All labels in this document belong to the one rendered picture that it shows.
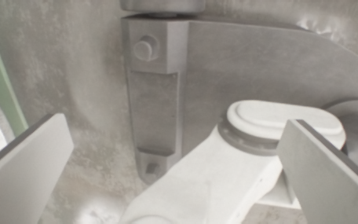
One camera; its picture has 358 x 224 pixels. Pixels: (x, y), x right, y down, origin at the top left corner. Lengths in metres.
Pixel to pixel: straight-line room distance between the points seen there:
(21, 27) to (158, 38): 0.62
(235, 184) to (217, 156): 0.06
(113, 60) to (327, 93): 0.62
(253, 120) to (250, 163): 0.07
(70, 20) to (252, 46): 0.58
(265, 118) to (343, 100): 0.24
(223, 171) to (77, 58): 0.65
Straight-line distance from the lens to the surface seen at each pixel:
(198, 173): 0.30
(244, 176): 0.32
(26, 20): 0.91
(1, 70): 1.08
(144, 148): 0.60
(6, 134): 0.92
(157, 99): 0.50
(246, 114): 0.36
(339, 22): 0.69
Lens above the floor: 0.61
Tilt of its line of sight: 57 degrees down
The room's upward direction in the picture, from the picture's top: 159 degrees counter-clockwise
